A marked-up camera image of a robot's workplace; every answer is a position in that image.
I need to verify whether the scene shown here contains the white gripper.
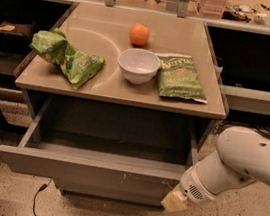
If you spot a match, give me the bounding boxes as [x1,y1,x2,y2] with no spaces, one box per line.
[161,166,216,212]

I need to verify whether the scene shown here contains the grey top drawer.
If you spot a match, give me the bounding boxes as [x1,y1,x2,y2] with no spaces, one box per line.
[0,96,197,206]

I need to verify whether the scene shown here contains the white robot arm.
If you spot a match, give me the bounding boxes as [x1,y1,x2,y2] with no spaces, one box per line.
[161,126,270,212]

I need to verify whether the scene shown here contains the grey cabinet with glossy top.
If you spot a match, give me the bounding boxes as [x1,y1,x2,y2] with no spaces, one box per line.
[0,0,242,216]

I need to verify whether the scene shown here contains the flat green jalapeno chip bag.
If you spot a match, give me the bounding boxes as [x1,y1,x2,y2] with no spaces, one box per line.
[156,53,208,103]

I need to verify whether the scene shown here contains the white bowl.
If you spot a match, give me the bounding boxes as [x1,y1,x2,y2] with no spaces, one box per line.
[118,48,160,85]

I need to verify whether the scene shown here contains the crumpled green chip bag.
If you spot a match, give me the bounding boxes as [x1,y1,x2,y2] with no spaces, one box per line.
[30,28,106,89]

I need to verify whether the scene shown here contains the orange fruit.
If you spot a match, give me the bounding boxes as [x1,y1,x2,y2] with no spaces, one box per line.
[129,23,150,46]

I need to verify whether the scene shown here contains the pink stacked trays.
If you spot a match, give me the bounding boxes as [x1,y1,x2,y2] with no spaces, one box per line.
[196,0,229,19]

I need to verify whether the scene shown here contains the black floor cable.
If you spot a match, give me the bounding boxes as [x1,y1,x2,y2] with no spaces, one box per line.
[30,176,54,216]

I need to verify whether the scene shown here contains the grey shelf rail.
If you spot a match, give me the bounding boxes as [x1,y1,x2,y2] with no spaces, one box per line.
[52,0,270,35]

